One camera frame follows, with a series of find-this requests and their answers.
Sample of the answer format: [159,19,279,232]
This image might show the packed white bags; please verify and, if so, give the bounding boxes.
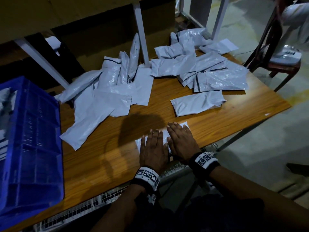
[0,87,18,163]

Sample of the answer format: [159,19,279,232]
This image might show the person's left hand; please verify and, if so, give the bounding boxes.
[139,129,170,175]

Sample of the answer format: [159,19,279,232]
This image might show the blue plastic crate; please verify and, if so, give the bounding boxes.
[0,76,65,232]

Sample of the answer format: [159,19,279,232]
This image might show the wooden table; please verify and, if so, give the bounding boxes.
[7,52,292,232]

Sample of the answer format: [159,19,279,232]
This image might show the white plastic mailer bag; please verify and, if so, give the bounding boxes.
[135,121,190,154]

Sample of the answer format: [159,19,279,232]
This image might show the person's right hand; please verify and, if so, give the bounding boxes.
[166,121,202,163]

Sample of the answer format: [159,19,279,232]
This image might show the right marker wristband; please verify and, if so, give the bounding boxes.
[189,150,222,180]

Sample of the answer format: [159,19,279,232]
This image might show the person's right forearm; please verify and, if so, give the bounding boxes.
[208,167,309,232]

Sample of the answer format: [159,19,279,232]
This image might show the pile of grey mailer bags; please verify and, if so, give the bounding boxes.
[54,27,250,152]

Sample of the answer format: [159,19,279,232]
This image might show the marker wristband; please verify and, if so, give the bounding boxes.
[189,150,222,180]
[131,165,162,194]

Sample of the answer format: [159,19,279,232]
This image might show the white wire rack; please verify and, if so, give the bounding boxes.
[33,142,223,232]

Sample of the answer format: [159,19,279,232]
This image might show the left marker wristband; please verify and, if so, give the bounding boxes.
[131,165,162,194]

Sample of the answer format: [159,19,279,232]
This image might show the white metal shelf leg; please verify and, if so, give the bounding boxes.
[211,0,232,42]
[132,2,151,69]
[14,37,70,89]

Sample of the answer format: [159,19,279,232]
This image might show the brown wooden chair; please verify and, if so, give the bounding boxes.
[243,0,301,93]

